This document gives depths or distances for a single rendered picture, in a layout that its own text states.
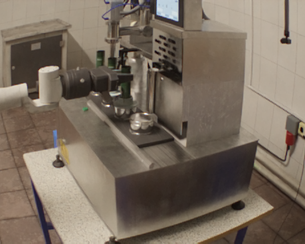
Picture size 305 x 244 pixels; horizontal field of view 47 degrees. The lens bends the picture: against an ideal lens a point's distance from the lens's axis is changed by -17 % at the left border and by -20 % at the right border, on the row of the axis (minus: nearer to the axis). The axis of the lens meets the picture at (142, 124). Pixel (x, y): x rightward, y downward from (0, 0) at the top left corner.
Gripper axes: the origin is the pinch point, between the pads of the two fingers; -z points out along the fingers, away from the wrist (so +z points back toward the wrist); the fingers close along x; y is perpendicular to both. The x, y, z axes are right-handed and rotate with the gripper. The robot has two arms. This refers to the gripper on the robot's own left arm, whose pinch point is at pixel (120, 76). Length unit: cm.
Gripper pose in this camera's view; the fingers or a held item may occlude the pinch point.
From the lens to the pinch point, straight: 124.6
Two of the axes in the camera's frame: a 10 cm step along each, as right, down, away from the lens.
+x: -4.4, -3.9, 8.1
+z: -9.0, 1.7, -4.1
